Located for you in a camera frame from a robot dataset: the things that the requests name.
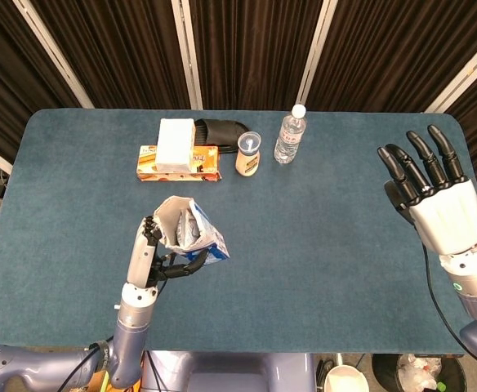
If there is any purple robot torso base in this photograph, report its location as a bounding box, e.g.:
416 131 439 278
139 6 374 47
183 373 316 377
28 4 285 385
142 351 317 392

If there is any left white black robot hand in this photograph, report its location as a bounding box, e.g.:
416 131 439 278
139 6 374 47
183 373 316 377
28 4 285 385
126 215 211 291

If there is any black trash bin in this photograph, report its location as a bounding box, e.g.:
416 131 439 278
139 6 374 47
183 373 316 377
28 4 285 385
371 353 468 392

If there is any dark brown pleated curtain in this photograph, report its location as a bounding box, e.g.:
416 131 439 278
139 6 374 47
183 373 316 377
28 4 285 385
0 0 477 213

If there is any clear plastic water bottle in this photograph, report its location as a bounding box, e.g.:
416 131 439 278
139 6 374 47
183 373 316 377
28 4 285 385
274 103 307 165

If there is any black cable of right hand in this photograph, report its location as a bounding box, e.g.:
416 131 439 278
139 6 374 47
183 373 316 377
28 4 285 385
421 244 468 354

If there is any black rubber slipper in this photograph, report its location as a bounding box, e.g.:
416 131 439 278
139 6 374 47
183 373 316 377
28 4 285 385
193 118 250 154

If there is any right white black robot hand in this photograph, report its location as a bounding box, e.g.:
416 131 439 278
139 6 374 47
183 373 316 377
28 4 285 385
377 124 477 256

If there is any white round cup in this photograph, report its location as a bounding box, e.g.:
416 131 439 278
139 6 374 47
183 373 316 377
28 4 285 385
326 364 370 392

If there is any orange biscuit carton box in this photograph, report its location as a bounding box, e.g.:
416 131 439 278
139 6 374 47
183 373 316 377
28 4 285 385
135 145 223 183

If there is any white rectangular box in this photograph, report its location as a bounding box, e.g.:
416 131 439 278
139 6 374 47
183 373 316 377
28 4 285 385
155 118 197 173

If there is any beige bottle with clear cap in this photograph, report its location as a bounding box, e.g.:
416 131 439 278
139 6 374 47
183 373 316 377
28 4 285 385
234 131 262 178

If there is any blue toothpaste carton box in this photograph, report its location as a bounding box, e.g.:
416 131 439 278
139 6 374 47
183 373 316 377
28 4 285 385
153 195 230 265

